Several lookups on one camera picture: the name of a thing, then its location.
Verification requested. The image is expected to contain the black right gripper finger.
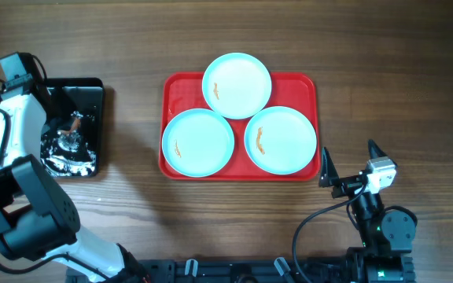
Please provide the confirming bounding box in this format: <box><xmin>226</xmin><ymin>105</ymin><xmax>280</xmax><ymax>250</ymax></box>
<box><xmin>368</xmin><ymin>139</ymin><xmax>387</xmax><ymax>159</ymax></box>
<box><xmin>319</xmin><ymin>147</ymin><xmax>339</xmax><ymax>187</ymax></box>

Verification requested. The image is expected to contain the light blue plate back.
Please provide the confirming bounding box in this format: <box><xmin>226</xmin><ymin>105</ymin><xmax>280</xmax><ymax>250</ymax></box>
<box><xmin>201</xmin><ymin>53</ymin><xmax>272</xmax><ymax>119</ymax></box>

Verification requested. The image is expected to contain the light blue plate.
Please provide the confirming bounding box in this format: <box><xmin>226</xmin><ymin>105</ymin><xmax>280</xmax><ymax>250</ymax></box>
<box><xmin>201</xmin><ymin>53</ymin><xmax>272</xmax><ymax>119</ymax></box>
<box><xmin>161</xmin><ymin>108</ymin><xmax>235</xmax><ymax>178</ymax></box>
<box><xmin>244</xmin><ymin>106</ymin><xmax>318</xmax><ymax>175</ymax></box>

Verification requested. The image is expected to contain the orange sponge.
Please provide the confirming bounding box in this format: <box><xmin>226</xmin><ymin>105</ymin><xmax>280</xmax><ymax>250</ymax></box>
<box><xmin>68</xmin><ymin>118</ymin><xmax>81</xmax><ymax>134</ymax></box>

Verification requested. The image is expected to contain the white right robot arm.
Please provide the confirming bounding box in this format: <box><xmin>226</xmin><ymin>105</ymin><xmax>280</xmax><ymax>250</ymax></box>
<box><xmin>325</xmin><ymin>140</ymin><xmax>418</xmax><ymax>283</ymax></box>

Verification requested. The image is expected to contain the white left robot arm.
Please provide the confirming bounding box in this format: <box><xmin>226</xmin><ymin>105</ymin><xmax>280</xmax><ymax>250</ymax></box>
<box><xmin>0</xmin><ymin>52</ymin><xmax>157</xmax><ymax>282</ymax></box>

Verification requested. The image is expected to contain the red plastic tray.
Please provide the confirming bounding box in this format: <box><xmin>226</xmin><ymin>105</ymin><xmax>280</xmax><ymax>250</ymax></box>
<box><xmin>160</xmin><ymin>72</ymin><xmax>322</xmax><ymax>182</ymax></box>

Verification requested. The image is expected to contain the black water basin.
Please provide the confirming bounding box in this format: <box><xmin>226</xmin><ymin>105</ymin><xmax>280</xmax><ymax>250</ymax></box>
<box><xmin>40</xmin><ymin>78</ymin><xmax>105</xmax><ymax>178</ymax></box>

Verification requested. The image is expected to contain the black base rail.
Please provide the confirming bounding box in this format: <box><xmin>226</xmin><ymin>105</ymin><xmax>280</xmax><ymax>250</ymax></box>
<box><xmin>65</xmin><ymin>257</ymin><xmax>416</xmax><ymax>283</ymax></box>

